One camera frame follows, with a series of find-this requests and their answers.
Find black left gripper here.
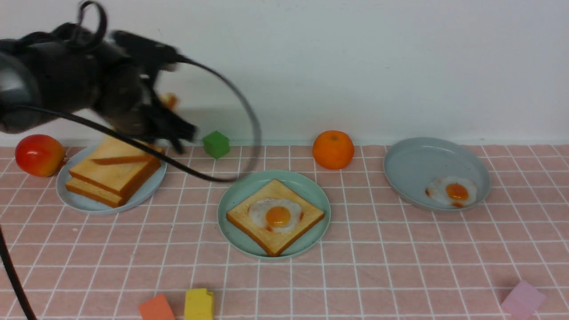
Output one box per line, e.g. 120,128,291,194
53,23,198,154

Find fried egg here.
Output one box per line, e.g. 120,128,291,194
248,198,303,233
425,176,478,208

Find toast slice bottom sandwich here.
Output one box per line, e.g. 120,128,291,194
226,180,323,256

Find toast slice sandwich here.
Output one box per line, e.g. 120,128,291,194
87,136,161,166
226,180,323,256

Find toast slice top sandwich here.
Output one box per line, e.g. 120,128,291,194
87,136,161,166

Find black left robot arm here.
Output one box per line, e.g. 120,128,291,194
1,23,198,147

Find green cube block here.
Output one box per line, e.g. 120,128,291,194
202,130,230,159

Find toast slice stack upper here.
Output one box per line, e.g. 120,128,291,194
65,157,162,198

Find toast slice stack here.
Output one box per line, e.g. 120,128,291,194
65,157,162,198
65,177,128,208

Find toast slice stack lower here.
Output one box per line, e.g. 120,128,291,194
65,177,128,208

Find mint green centre plate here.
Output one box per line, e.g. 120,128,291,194
217,170,331,261

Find light blue bread plate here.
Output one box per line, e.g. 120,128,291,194
55,144,168,215

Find red yellow apple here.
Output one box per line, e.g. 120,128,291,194
15,134,67,177

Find orange fruit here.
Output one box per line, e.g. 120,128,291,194
312,130,354,170

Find yellow block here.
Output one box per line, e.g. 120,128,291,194
184,288,215,320

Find orange block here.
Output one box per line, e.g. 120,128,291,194
138,294,176,320

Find grey-blue egg plate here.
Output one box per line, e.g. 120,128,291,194
383,137,492,212

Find pink cube block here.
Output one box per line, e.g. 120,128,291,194
500,280,546,320

